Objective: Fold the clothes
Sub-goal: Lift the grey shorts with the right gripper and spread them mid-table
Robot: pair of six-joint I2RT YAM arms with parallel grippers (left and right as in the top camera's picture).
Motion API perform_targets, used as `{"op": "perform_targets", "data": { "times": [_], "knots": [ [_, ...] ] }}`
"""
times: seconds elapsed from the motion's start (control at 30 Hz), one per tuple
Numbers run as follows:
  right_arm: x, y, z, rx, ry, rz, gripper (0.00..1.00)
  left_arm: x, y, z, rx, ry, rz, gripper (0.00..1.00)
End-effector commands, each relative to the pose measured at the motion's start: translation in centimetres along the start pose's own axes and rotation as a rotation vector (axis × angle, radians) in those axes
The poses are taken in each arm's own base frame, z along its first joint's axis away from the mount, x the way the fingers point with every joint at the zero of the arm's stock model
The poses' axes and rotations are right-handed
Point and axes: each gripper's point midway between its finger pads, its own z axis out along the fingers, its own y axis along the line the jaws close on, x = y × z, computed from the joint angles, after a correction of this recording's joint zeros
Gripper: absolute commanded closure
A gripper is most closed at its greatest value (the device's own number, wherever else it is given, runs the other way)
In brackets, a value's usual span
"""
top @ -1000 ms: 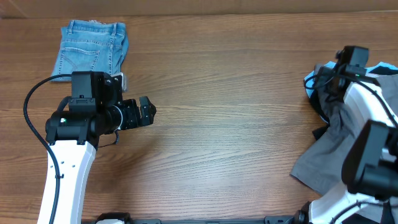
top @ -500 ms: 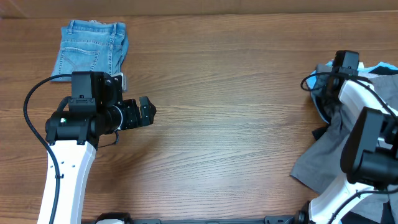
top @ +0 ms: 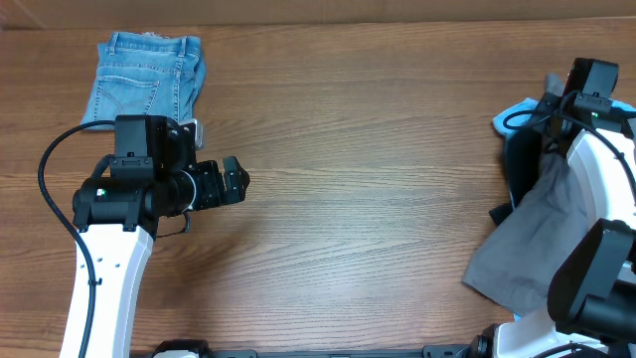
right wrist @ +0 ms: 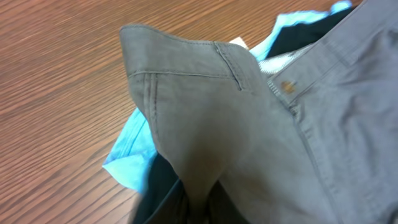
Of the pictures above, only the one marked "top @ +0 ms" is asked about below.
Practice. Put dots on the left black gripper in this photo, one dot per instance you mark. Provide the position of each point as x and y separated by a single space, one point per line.
213 192

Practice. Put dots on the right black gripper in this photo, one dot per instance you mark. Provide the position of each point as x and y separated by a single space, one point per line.
550 106

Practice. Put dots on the grey cotton shorts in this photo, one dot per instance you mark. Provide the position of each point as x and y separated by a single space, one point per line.
515 269

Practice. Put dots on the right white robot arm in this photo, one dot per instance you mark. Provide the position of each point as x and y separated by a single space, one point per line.
590 308

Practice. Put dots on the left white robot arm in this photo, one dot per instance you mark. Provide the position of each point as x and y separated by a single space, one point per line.
116 215

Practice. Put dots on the black t-shirt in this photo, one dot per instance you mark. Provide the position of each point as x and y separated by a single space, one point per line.
594 179

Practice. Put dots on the light blue t-shirt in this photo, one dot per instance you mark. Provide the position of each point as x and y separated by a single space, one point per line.
521 153

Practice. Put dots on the folded blue denim shorts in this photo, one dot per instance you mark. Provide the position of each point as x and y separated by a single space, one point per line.
146 74

